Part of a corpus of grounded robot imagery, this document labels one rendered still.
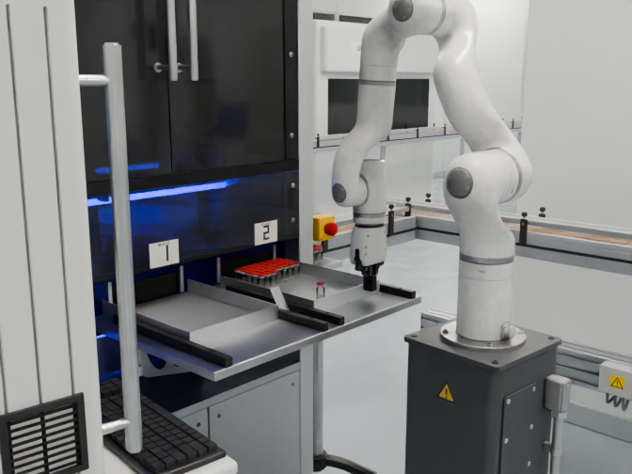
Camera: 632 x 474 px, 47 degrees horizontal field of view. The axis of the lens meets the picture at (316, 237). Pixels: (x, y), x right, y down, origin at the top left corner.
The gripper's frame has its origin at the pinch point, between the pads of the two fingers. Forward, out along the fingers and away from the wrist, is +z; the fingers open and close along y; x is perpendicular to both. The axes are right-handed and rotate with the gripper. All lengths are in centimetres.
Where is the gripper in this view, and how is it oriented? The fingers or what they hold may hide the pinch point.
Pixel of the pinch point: (370, 282)
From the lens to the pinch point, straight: 189.1
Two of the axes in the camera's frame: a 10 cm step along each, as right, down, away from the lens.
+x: 7.4, 1.1, -6.7
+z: 0.2, 9.8, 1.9
